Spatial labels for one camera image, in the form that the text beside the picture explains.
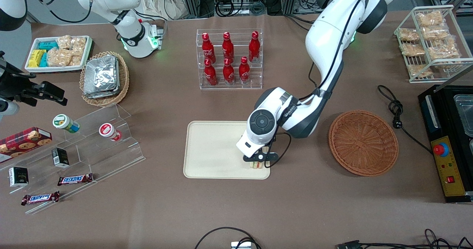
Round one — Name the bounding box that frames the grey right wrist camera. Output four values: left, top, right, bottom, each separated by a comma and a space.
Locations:
0, 98, 20, 122

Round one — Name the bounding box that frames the clear acrylic stepped shelf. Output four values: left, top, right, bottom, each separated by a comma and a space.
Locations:
0, 103, 146, 216

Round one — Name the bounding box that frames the brown round wicker basket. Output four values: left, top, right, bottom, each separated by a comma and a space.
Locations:
328, 110, 399, 177

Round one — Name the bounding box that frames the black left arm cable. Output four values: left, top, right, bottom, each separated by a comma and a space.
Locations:
308, 0, 383, 98

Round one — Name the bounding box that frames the clear acrylic bottle rack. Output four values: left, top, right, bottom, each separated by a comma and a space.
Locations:
196, 28, 264, 91

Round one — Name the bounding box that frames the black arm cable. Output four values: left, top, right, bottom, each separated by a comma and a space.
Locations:
26, 0, 93, 24
308, 0, 383, 98

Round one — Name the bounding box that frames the light woven wicker basket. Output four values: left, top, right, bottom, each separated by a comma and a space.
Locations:
79, 51, 130, 108

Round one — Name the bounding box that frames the red tartan cookie box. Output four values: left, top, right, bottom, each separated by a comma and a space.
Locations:
0, 127, 53, 164

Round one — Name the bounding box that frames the red strawberry yogurt cup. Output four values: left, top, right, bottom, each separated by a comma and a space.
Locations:
98, 123, 123, 142

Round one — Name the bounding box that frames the large black tea box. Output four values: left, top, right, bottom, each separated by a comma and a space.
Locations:
8, 166, 29, 188

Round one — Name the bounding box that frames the black cable bundle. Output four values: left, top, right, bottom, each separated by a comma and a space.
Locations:
216, 0, 267, 17

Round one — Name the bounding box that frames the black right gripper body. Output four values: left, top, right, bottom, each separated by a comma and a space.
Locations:
0, 51, 43, 108

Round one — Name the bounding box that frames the black cable with connector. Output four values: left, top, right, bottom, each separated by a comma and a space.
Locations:
336, 228, 473, 249

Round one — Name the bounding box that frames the red cola bottle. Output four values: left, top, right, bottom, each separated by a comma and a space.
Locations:
222, 58, 236, 86
222, 31, 235, 62
238, 56, 251, 85
248, 31, 261, 63
201, 33, 216, 64
204, 58, 218, 86

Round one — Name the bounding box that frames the black looped cable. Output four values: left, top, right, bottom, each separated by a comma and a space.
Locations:
194, 226, 261, 249

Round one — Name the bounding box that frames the green sunflower lid cup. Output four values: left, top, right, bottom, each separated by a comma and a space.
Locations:
52, 114, 81, 134

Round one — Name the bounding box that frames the white rectangular snack tray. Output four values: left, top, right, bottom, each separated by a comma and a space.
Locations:
24, 35, 93, 74

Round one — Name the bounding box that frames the black appliance with yellow panel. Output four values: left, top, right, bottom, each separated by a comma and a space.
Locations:
418, 84, 473, 204

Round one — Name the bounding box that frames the black power cable with plug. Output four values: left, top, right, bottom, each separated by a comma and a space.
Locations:
377, 85, 433, 156

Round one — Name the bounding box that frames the red emergency stop button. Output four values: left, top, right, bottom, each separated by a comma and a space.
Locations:
433, 143, 450, 157

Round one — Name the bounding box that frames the small black barcode box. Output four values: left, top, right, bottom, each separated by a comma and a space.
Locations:
51, 147, 70, 168

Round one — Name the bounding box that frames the yellow snack packet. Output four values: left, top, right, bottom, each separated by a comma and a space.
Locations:
28, 49, 47, 68

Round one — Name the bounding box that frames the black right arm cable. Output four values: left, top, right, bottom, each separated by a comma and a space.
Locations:
26, 0, 93, 24

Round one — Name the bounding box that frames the metal appliance pan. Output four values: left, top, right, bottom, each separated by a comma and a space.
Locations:
453, 93, 473, 138

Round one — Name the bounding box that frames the foil wrapped package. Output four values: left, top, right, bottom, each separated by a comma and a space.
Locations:
83, 86, 120, 99
85, 55, 119, 91

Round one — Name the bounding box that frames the black left wrist camera cable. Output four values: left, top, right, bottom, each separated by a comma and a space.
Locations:
264, 132, 292, 168

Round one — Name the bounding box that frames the Snickers chocolate bar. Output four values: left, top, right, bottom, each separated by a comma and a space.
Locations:
57, 173, 94, 187
21, 191, 61, 206

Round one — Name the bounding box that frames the beige plastic tray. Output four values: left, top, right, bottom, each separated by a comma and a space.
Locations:
183, 120, 271, 180

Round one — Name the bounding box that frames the white wire rack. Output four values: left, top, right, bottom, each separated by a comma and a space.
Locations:
394, 5, 473, 84

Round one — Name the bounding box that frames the beige cloth bag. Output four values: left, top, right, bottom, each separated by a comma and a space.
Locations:
139, 0, 186, 21

